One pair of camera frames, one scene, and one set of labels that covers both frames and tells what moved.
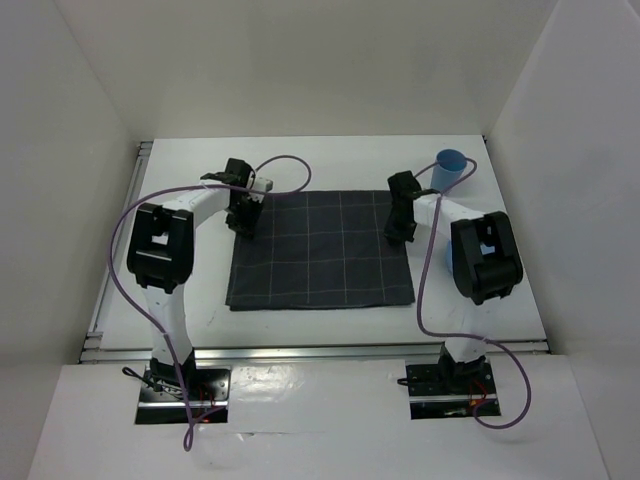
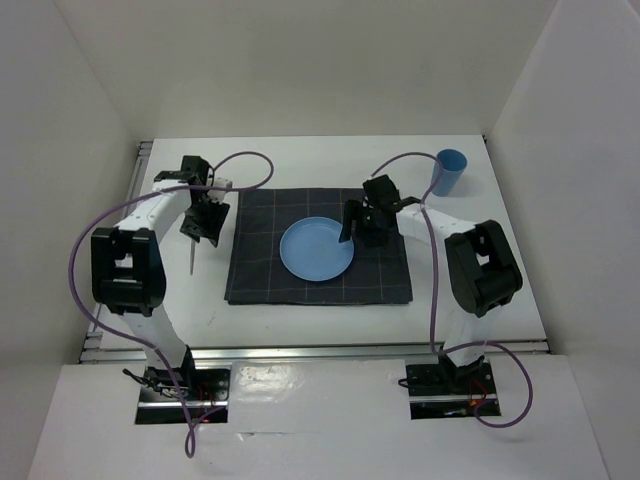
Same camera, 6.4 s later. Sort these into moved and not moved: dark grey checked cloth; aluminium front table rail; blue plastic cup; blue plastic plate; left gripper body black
Moved: blue plastic plate; left gripper body black
Not moved: aluminium front table rail; blue plastic cup; dark grey checked cloth
